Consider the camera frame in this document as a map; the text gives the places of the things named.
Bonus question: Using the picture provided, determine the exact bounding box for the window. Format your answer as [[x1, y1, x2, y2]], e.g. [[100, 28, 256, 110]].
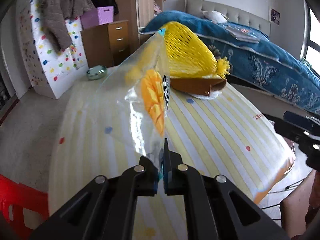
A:
[[300, 1, 320, 75]]

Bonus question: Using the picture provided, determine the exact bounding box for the brown wooden drawer cabinet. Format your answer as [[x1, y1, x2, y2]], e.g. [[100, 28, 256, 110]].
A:
[[81, 20, 130, 68]]

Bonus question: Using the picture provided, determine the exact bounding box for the yellow foam fruit net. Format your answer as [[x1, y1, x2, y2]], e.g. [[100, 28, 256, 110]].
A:
[[161, 21, 230, 79]]

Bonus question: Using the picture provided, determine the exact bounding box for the tall wooden wardrobe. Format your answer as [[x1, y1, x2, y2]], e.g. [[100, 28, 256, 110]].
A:
[[114, 0, 155, 53]]

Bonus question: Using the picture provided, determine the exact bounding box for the pink plastic storage basket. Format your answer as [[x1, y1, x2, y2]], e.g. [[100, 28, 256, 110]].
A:
[[80, 7, 114, 29]]

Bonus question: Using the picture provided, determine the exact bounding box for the clear mango snack bag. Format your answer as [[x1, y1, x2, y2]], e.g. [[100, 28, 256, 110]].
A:
[[96, 28, 170, 170]]

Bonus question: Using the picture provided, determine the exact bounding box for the brown fuzzy coat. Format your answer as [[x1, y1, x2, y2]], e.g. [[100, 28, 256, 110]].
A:
[[39, 0, 94, 50]]

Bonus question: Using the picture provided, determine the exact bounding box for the small wall poster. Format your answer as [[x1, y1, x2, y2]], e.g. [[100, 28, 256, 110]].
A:
[[270, 8, 280, 25]]

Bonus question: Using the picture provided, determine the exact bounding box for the striped yellow play mat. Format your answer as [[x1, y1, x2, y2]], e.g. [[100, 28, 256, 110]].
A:
[[48, 77, 295, 213]]

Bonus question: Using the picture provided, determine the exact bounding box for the black cable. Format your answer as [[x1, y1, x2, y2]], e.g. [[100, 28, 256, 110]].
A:
[[260, 177, 308, 221]]

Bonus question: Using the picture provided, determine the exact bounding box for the brown slipper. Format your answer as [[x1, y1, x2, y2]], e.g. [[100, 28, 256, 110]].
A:
[[170, 78, 227, 96]]

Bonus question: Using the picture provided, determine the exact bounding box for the beige tufted bed frame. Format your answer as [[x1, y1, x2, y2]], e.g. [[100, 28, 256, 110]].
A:
[[184, 0, 271, 36]]

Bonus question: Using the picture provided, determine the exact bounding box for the blue floral bed quilt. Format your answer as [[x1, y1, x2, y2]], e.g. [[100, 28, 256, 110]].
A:
[[140, 10, 319, 114]]

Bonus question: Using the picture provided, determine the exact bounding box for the red plastic stool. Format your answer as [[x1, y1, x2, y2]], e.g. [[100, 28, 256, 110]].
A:
[[1, 176, 49, 239]]

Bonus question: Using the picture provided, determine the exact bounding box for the green glass ashtray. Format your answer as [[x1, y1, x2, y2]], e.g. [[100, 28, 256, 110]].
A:
[[86, 65, 107, 80]]

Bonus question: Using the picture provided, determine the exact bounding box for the polka dot fabric wardrobe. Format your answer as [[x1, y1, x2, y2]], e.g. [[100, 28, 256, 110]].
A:
[[15, 0, 88, 99]]

